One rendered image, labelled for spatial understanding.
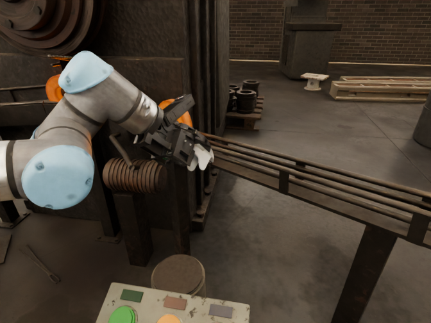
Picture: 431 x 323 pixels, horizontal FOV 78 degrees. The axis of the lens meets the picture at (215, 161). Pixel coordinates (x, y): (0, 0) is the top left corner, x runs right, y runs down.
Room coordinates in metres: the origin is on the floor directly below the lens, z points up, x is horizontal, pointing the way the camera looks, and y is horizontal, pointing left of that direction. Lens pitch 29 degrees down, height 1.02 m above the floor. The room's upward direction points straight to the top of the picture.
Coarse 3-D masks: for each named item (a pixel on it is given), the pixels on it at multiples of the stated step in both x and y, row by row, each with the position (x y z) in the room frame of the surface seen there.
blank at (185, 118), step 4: (168, 100) 0.84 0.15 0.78; (172, 100) 0.84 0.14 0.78; (160, 104) 0.86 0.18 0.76; (164, 104) 0.84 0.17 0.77; (168, 104) 0.83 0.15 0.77; (188, 112) 0.81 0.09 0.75; (184, 116) 0.79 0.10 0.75; (188, 116) 0.80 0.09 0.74; (180, 120) 0.79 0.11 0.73; (184, 120) 0.78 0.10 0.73; (188, 120) 0.79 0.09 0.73; (188, 124) 0.79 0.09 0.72
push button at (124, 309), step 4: (120, 308) 0.25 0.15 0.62; (124, 308) 0.25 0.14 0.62; (128, 308) 0.26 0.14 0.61; (116, 312) 0.25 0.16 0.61; (120, 312) 0.25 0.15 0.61; (124, 312) 0.25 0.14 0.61; (128, 312) 0.25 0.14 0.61; (132, 312) 0.25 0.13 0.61; (112, 316) 0.25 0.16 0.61; (116, 316) 0.24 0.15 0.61; (120, 316) 0.24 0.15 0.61; (124, 316) 0.24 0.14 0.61; (128, 316) 0.24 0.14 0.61; (132, 316) 0.25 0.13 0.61; (112, 320) 0.24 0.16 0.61; (116, 320) 0.24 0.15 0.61; (120, 320) 0.24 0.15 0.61; (124, 320) 0.24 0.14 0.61; (128, 320) 0.24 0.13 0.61; (132, 320) 0.24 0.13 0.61
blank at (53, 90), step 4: (56, 76) 1.07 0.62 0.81; (48, 80) 1.08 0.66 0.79; (52, 80) 1.07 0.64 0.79; (56, 80) 1.07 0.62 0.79; (48, 84) 1.08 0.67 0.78; (52, 84) 1.07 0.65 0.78; (56, 84) 1.07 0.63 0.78; (48, 88) 1.08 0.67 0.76; (52, 88) 1.07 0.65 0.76; (56, 88) 1.07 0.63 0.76; (60, 88) 1.10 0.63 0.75; (48, 92) 1.08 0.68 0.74; (52, 92) 1.08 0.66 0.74; (56, 92) 1.08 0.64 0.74; (60, 92) 1.10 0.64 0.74; (48, 96) 1.08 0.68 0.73; (52, 96) 1.08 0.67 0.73; (56, 96) 1.07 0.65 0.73; (60, 96) 1.09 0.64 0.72; (52, 100) 1.08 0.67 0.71; (56, 100) 1.07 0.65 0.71
